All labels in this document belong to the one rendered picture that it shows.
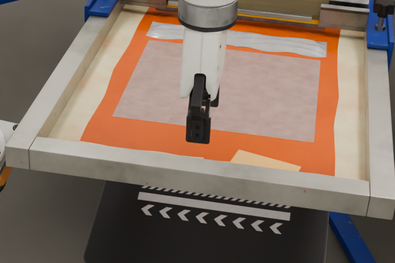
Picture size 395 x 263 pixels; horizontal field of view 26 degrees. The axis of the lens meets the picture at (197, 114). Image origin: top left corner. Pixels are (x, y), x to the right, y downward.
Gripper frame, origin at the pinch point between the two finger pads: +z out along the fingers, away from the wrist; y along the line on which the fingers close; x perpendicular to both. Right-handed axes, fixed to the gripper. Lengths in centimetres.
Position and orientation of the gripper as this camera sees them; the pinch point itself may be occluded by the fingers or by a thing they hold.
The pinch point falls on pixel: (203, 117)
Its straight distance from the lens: 116.8
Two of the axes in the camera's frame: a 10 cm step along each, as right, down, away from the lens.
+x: 9.9, 1.1, -1.0
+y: -1.4, 5.3, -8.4
